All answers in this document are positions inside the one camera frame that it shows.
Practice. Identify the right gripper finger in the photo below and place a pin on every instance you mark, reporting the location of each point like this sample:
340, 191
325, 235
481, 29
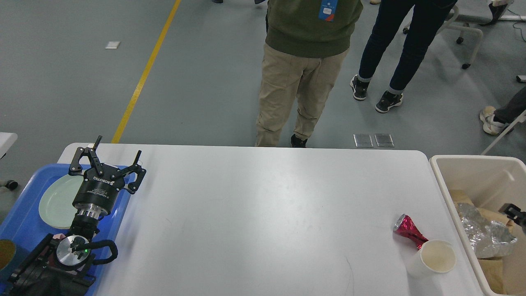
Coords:
514, 213

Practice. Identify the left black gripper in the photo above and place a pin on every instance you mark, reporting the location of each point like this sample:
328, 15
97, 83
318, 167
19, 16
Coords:
98, 191

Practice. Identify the aluminium foil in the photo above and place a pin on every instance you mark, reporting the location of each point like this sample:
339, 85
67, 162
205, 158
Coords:
488, 239

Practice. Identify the brown paper bag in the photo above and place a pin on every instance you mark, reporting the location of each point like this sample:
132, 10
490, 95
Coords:
493, 271
459, 196

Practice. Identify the light green plate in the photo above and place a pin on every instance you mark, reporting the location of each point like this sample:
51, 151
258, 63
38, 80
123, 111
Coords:
56, 205

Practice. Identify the pink mug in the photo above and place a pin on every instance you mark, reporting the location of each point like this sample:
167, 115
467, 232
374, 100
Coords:
59, 236

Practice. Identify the white paper cup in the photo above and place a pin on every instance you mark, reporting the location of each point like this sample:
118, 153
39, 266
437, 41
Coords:
433, 258

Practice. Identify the red foil wrapper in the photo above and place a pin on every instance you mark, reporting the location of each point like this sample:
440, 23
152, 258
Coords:
405, 227

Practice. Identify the blue-grey mug yellow inside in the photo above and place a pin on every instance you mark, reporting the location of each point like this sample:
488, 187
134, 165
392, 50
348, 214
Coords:
11, 257

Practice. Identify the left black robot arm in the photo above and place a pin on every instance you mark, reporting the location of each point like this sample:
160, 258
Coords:
71, 266

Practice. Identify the brown bag in bin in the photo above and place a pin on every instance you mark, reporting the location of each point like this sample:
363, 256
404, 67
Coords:
495, 216

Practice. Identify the beige plastic bin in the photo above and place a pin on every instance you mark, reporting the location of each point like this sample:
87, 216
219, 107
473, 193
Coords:
490, 182

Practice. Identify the seated person at right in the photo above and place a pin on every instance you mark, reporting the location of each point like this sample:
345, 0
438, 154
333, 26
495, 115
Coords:
494, 121

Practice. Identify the white chair at right edge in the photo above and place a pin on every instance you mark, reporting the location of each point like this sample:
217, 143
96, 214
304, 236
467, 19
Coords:
519, 119

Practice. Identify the blue plastic tray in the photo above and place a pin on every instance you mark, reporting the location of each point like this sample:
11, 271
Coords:
24, 226

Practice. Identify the right white office chair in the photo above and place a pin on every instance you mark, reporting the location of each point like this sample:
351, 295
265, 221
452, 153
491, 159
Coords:
468, 15

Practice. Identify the person in khaki trousers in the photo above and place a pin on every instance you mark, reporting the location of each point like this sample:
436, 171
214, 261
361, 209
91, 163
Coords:
305, 47

